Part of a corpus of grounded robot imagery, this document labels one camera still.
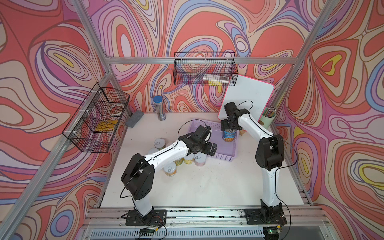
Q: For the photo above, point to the small can pink label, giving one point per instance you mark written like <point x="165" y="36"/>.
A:
<point x="200" y="159"/>

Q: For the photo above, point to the small can white plastic lid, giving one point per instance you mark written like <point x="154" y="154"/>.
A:
<point x="153" y="150"/>

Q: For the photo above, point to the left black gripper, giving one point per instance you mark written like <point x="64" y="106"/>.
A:
<point x="207" y="150"/>

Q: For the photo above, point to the markers in back basket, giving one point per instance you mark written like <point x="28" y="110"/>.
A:
<point x="216" y="80"/>

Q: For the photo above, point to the small can frosted lid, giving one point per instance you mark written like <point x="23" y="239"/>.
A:
<point x="179" y="161"/>

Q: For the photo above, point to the blue Progresso soup can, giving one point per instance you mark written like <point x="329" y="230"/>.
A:
<point x="228" y="135"/>

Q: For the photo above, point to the black wire basket back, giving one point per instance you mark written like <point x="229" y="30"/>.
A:
<point x="190" y="67"/>

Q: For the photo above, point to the small can green label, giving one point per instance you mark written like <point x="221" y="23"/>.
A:
<point x="160" y="143"/>

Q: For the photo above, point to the black wire basket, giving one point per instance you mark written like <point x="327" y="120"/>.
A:
<point x="190" y="67"/>
<point x="100" y="104"/>

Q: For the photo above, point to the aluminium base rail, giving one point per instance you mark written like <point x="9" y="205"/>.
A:
<point x="206" y="223"/>

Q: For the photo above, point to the grey eraser block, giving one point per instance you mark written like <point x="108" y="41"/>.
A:
<point x="134" y="119"/>

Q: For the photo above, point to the purple plastic basket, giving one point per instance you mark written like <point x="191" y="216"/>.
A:
<point x="226" y="151"/>

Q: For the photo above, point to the small can yellow label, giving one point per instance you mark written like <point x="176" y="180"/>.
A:
<point x="189" y="159"/>

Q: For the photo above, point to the green pen cup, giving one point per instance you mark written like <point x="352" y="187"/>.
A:
<point x="267" y="117"/>

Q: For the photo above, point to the white board pink frame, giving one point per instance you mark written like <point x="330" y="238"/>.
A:
<point x="248" y="93"/>

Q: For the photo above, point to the clear tube blue cap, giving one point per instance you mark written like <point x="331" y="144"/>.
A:
<point x="159" y="107"/>

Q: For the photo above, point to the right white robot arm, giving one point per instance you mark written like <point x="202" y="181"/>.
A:
<point x="269" y="157"/>

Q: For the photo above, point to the small can orange label front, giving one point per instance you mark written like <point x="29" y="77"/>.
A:
<point x="170" y="169"/>

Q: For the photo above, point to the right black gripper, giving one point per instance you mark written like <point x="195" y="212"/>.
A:
<point x="224" y="123"/>

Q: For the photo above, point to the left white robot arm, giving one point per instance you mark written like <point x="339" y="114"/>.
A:
<point x="138" y="177"/>

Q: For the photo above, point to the yellow item in left basket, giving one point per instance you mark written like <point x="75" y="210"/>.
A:
<point x="107" y="126"/>

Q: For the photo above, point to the black wire basket left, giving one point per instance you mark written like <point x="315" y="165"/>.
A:
<point x="100" y="104"/>

